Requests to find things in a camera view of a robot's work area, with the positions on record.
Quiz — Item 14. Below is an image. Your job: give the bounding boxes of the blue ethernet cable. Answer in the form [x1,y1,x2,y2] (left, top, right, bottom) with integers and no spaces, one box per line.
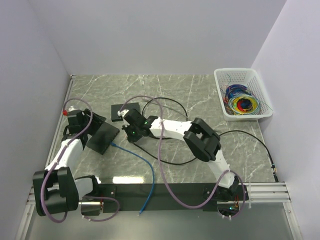
[111,141,156,217]

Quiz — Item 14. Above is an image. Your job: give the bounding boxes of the black network switch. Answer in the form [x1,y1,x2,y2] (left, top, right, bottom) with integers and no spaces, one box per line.
[110,102,141,123]
[86,122,120,155]

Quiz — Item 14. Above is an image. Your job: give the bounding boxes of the black ethernet cable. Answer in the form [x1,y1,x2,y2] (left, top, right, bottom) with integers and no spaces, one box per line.
[129,97,213,166]

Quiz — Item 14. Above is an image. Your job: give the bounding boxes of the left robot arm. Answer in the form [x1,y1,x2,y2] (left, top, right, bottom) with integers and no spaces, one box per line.
[32,108,106,216]

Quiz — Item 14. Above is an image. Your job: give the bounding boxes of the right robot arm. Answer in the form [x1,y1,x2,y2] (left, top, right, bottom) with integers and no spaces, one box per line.
[117,109,249,207]

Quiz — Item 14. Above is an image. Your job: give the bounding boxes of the black base beam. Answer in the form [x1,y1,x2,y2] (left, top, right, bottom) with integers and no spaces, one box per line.
[70,183,248,214]

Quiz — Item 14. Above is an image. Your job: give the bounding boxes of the white plastic basket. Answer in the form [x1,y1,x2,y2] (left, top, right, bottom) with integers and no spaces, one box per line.
[213,68,273,121]

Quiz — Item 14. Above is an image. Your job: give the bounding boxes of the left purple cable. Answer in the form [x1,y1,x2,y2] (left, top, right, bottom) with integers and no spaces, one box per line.
[43,97,121,223]

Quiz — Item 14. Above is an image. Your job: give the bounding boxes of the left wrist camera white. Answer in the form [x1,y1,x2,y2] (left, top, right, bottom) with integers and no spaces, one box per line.
[62,105,78,116]

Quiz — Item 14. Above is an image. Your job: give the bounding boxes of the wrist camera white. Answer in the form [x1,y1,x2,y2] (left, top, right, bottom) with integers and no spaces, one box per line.
[62,105,78,116]
[117,109,130,117]

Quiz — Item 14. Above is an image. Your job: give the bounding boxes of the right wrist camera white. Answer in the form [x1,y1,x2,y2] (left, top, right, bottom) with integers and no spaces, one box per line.
[117,109,130,117]

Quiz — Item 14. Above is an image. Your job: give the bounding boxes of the colourful wire bundle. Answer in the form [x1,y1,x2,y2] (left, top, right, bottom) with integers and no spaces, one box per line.
[223,83,262,116]

